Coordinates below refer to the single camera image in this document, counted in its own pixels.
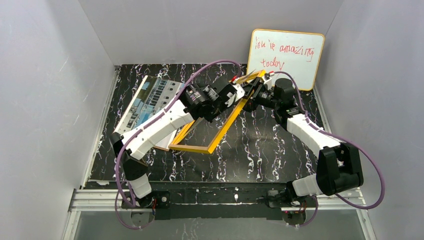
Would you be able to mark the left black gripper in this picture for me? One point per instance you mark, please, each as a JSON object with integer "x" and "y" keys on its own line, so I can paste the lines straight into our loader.
{"x": 227, "y": 96}

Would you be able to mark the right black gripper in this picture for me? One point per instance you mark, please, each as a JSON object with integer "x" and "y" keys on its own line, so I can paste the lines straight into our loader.
{"x": 257, "y": 90}

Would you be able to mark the building and sky photo board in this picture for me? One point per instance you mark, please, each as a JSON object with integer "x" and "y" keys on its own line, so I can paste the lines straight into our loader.
{"x": 152, "y": 95}

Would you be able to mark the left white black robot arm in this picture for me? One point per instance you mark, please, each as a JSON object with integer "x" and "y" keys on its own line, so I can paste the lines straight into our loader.
{"x": 191, "y": 103}

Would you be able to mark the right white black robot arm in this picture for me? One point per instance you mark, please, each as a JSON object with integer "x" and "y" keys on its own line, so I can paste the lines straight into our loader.
{"x": 338, "y": 163}

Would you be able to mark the whiteboard with red writing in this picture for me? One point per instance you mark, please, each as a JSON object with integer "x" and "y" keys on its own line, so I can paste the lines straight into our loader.
{"x": 296, "y": 53}

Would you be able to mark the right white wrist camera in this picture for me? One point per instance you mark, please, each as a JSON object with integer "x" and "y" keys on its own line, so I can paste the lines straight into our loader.
{"x": 267, "y": 80}

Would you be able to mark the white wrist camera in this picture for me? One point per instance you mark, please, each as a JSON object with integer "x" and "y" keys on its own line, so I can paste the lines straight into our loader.
{"x": 238, "y": 95}
{"x": 267, "y": 80}

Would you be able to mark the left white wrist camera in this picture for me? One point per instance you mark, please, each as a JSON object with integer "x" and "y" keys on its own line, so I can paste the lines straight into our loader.
{"x": 238, "y": 95}

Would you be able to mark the aluminium rail with black bases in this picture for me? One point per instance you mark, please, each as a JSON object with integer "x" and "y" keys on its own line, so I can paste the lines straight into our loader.
{"x": 208, "y": 200}

